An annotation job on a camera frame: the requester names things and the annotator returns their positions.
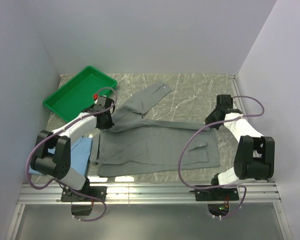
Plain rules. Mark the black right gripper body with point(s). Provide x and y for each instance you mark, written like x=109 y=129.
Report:
x=212 y=117

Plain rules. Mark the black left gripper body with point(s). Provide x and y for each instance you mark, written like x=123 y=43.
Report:
x=109 y=123

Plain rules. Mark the grey long sleeve shirt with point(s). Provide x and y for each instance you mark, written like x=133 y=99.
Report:
x=137 y=145

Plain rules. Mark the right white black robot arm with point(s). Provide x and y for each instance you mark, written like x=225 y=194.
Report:
x=255 y=154

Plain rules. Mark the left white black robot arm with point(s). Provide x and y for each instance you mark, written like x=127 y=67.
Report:
x=51 y=155

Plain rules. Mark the green plastic tray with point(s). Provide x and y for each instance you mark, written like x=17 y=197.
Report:
x=77 y=94

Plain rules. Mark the folded light blue shirt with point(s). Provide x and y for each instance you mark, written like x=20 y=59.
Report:
x=80 y=154

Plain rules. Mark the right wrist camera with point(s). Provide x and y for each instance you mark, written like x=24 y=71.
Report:
x=224 y=101

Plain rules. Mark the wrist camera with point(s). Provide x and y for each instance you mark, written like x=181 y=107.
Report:
x=101 y=102
x=224 y=101

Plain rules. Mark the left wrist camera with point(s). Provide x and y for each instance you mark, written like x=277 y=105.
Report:
x=101 y=102

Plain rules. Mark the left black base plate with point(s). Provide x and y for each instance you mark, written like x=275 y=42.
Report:
x=89 y=193

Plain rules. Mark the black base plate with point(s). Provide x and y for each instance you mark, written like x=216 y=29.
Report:
x=89 y=193
x=204 y=193

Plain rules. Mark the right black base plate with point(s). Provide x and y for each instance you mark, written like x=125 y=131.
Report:
x=204 y=193

